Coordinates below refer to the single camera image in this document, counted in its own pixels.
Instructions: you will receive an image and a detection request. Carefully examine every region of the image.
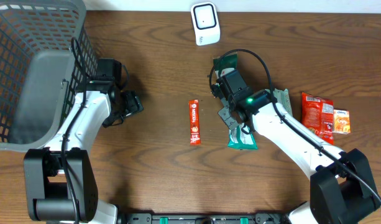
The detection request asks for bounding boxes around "green 3M gloves package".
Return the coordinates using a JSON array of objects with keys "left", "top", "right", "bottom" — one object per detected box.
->
[{"left": 214, "top": 53, "right": 258, "bottom": 150}]

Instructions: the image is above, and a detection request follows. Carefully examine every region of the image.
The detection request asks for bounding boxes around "thin orange sachet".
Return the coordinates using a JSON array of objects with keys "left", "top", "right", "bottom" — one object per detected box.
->
[{"left": 188, "top": 100, "right": 201, "bottom": 145}]

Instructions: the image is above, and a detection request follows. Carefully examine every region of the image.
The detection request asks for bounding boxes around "light green wipes pack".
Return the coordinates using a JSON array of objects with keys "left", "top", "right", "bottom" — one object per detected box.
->
[{"left": 265, "top": 88, "right": 293, "bottom": 116}]

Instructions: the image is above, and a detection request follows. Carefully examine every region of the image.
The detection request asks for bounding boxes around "large orange snack bag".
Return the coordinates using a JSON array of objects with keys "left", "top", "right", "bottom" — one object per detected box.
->
[{"left": 301, "top": 92, "right": 334, "bottom": 145}]

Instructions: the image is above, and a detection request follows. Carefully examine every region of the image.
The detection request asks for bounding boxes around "small orange tissue box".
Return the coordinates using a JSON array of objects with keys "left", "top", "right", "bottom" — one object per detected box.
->
[{"left": 333, "top": 110, "right": 351, "bottom": 134}]

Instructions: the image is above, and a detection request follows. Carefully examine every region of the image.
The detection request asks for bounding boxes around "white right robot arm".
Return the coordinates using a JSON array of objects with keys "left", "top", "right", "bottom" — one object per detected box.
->
[{"left": 214, "top": 88, "right": 381, "bottom": 223}]

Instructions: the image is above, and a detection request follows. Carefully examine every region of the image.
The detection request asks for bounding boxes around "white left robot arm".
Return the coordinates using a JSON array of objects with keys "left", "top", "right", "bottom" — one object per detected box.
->
[{"left": 24, "top": 80, "right": 143, "bottom": 223}]

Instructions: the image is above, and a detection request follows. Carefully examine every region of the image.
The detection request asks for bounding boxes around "white barcode scanner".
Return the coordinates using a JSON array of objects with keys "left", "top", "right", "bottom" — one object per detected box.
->
[{"left": 190, "top": 2, "right": 221, "bottom": 46}]

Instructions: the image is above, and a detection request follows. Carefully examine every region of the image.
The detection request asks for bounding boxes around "grey plastic mesh basket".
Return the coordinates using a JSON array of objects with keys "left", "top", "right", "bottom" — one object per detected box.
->
[{"left": 0, "top": 0, "right": 97, "bottom": 152}]

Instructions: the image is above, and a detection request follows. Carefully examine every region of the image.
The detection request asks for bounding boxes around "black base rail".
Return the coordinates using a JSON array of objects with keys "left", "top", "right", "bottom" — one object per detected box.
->
[{"left": 116, "top": 213, "right": 290, "bottom": 224}]

